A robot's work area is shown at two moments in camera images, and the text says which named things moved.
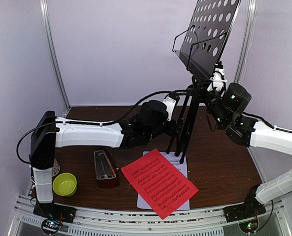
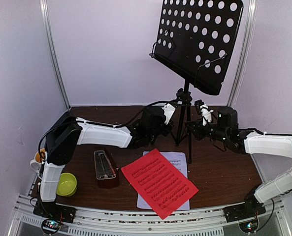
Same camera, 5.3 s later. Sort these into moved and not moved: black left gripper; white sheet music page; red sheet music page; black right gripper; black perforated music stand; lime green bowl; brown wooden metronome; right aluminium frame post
Moved: black left gripper; black perforated music stand; black right gripper
Not moved: brown wooden metronome; white sheet music page; right aluminium frame post; lime green bowl; red sheet music page
